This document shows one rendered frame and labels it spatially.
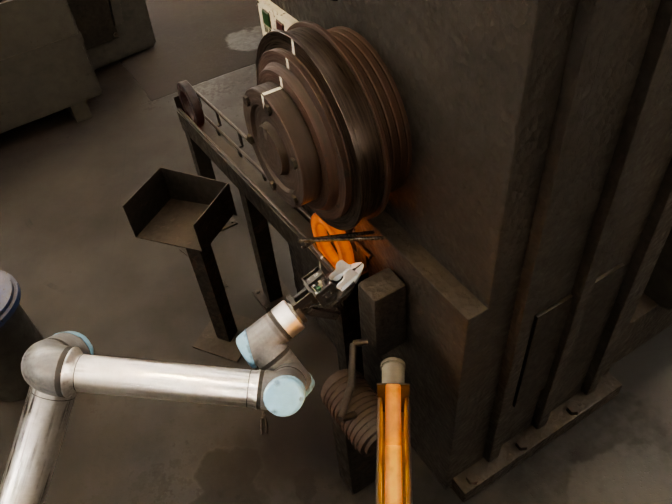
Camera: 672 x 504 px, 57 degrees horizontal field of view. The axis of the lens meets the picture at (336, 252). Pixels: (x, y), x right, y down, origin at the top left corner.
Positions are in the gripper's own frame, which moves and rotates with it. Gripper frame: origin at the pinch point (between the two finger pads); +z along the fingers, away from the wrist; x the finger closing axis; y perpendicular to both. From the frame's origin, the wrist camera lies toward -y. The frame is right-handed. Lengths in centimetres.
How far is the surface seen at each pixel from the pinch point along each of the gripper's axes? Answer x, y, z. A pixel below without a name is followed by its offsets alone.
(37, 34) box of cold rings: 249, -8, -41
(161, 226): 66, -4, -38
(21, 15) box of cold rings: 248, 4, -41
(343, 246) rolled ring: 4.8, 5.3, 0.0
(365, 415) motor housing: -25.6, -15.6, -22.1
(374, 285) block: -10.7, 5.4, -0.9
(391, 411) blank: -39.7, 8.2, -16.2
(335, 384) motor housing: -13.2, -16.0, -23.6
